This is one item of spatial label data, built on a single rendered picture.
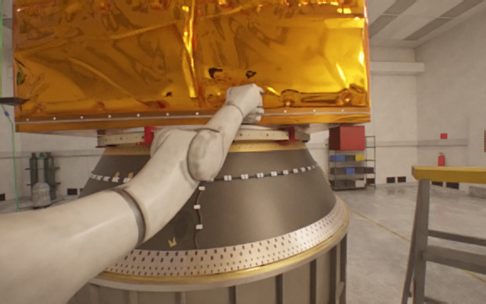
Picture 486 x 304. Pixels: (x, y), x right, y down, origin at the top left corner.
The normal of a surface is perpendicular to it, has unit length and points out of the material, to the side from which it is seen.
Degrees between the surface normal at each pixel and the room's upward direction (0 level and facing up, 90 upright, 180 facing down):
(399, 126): 90
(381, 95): 90
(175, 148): 47
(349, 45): 88
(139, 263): 43
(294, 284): 90
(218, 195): 62
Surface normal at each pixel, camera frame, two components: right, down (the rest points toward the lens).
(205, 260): 0.07, -0.72
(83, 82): 0.04, 0.00
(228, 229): 0.17, -0.45
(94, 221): 0.68, -0.63
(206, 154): 0.82, 0.10
